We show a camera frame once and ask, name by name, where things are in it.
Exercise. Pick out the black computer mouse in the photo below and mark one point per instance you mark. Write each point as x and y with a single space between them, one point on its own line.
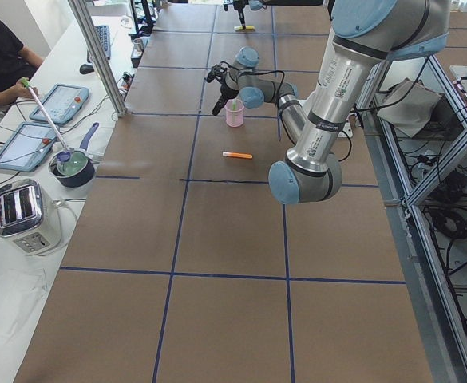
86 69

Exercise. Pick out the person in black shirt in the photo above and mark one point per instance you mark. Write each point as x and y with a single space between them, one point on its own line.
17 61

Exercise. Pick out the teach pendant tablet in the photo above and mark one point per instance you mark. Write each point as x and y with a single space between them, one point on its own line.
63 102
27 147

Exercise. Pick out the pink mesh pen holder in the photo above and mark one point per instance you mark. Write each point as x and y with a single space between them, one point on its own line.
234 119

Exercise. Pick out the near teach pendant tablet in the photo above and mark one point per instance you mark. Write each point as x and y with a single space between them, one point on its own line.
27 147

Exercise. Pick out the grey cloth bag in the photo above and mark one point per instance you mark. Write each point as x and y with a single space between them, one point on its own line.
409 108

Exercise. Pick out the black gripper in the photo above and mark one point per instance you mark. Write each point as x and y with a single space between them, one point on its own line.
224 92
239 8

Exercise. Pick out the small metal cup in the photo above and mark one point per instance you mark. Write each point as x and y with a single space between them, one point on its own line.
138 44

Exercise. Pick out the far teach pendant tablet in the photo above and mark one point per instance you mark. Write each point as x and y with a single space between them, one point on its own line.
63 102

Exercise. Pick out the yellow highlighter pen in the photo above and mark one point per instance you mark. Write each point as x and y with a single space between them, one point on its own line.
244 28

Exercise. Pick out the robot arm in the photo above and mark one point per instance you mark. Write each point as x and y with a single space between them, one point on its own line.
258 5
362 34

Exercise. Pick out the dark pot with lid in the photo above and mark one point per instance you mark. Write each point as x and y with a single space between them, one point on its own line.
72 169

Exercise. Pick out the aluminium frame rail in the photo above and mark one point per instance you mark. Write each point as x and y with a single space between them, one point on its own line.
428 177

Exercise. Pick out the aluminium frame post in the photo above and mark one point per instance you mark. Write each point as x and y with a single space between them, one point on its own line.
97 54

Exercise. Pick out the long stick with green tip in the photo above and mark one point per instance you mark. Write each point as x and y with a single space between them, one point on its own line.
45 115

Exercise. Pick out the black keyboard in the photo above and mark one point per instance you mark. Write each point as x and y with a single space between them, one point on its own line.
103 34

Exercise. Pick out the orange highlighter pen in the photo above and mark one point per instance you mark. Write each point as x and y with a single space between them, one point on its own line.
238 155

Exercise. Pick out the silver white toaster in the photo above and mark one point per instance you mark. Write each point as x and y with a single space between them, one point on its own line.
28 219

